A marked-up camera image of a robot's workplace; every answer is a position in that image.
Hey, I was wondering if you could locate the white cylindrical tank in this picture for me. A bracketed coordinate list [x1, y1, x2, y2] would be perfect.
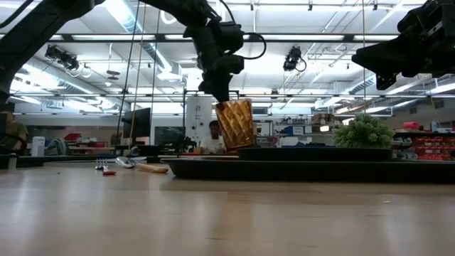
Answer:
[185, 95, 213, 143]

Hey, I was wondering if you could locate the black ceiling camera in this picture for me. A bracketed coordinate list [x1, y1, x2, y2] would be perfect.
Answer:
[283, 45, 307, 73]
[44, 44, 80, 71]

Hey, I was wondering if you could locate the black rectangular tray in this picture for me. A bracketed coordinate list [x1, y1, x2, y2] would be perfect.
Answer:
[166, 158, 455, 185]

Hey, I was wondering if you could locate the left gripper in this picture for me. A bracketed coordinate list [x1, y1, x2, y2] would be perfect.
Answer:
[183, 20, 246, 104]

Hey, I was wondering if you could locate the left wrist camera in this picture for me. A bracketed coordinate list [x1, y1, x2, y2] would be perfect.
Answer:
[220, 21, 246, 55]

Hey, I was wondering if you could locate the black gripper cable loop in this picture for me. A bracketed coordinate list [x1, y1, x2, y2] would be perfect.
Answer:
[241, 32, 267, 60]

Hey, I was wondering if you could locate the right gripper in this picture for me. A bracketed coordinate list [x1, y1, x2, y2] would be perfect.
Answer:
[351, 0, 455, 91]

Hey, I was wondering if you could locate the thin hanging cable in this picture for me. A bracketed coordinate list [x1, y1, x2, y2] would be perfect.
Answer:
[360, 0, 367, 114]

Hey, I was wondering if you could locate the long black cable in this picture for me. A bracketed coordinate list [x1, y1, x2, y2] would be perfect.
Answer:
[115, 0, 142, 143]

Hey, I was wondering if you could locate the black aluminium rig frame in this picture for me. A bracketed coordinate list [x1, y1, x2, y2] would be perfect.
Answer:
[0, 33, 427, 44]

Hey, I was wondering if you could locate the amber ribbed plastic cup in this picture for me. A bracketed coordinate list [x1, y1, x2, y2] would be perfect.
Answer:
[214, 98, 255, 152]

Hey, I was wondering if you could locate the small green artificial plant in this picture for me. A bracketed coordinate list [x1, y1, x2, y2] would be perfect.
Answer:
[333, 112, 395, 149]

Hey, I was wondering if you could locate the fork with orange handle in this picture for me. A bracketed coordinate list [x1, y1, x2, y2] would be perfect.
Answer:
[94, 158, 117, 176]

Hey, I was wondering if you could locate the shelf with red bins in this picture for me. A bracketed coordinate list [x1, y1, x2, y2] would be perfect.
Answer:
[392, 120, 455, 161]

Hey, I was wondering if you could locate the black computer monitor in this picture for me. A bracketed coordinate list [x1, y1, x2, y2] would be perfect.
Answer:
[122, 107, 152, 140]

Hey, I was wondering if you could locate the seated person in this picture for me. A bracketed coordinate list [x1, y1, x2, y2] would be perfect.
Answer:
[198, 119, 228, 155]

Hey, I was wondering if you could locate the white container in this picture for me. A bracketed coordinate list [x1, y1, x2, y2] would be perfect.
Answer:
[31, 136, 46, 157]

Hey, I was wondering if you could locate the spoon with wooden handle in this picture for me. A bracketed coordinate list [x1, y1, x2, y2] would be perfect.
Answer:
[115, 156, 169, 174]

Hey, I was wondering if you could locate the person at desk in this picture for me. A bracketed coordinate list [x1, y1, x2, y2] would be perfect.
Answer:
[0, 112, 30, 154]

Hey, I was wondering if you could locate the black background frame stand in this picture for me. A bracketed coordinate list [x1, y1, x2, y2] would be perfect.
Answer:
[182, 90, 240, 156]

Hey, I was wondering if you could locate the black round plate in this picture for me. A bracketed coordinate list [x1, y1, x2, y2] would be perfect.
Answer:
[237, 147, 394, 163]

